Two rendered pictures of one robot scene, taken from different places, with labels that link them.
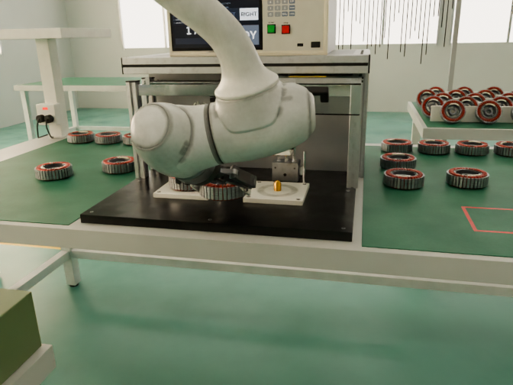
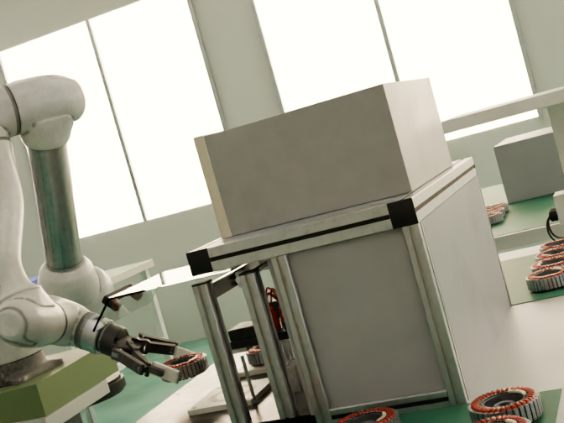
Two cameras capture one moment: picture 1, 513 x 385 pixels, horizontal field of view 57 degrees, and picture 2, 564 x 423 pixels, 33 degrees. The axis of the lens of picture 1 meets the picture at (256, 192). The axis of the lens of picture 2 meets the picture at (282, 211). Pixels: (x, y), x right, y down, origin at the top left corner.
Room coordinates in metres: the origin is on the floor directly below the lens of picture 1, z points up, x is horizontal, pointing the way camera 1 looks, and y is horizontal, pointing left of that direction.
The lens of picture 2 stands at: (1.68, -2.00, 1.25)
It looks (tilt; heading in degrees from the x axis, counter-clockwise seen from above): 4 degrees down; 99
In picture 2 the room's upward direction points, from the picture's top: 16 degrees counter-clockwise
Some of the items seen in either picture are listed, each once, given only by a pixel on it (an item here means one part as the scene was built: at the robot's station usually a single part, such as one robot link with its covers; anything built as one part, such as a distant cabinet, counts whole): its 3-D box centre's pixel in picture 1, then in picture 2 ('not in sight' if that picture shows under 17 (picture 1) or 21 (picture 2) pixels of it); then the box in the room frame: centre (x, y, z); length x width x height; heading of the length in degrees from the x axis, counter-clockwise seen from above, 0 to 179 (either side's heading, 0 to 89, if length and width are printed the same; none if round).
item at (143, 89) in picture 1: (239, 90); (263, 261); (1.30, 0.04, 1.03); 0.62 x 0.01 x 0.03; 77
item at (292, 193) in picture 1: (277, 192); (232, 395); (1.18, -0.06, 0.78); 0.15 x 0.15 x 0.01; 77
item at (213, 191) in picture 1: (223, 186); (184, 367); (1.05, 0.08, 0.83); 0.11 x 0.11 x 0.04
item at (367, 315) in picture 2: (361, 117); (368, 326); (1.52, -0.34, 0.91); 0.28 x 0.03 x 0.32; 167
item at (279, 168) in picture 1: (286, 169); (292, 374); (1.32, -0.09, 0.80); 0.07 x 0.05 x 0.06; 77
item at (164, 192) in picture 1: (190, 187); (272, 361); (1.23, 0.18, 0.78); 0.15 x 0.15 x 0.01; 77
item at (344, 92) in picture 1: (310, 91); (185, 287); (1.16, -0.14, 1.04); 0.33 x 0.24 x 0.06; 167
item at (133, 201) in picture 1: (234, 194); (262, 383); (1.22, 0.06, 0.76); 0.64 x 0.47 x 0.02; 77
